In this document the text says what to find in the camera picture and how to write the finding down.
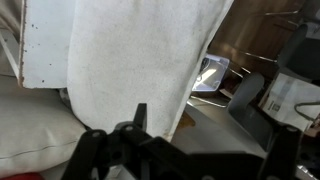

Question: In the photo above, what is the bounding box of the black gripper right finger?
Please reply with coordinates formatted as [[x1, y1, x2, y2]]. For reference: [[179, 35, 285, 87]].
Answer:
[[258, 126, 303, 180]]

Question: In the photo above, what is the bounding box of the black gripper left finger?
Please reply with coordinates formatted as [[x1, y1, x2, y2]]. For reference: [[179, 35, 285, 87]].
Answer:
[[61, 130, 108, 180]]

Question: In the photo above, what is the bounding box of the large beige back pillow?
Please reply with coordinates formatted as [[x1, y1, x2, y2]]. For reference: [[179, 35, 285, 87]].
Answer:
[[67, 0, 234, 140]]

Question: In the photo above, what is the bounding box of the small white wooden chair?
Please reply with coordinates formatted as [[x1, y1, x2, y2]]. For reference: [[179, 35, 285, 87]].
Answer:
[[0, 0, 79, 90]]

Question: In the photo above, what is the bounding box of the grey office chair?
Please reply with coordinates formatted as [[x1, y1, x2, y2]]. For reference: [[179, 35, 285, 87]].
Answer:
[[226, 24, 320, 151]]

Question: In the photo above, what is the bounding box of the beige fabric sofa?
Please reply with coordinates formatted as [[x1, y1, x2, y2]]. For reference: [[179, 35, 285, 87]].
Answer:
[[0, 0, 85, 179]]

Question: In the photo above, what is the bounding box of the white paper shopping bag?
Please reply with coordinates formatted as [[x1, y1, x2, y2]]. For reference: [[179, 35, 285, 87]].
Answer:
[[261, 73, 320, 131]]

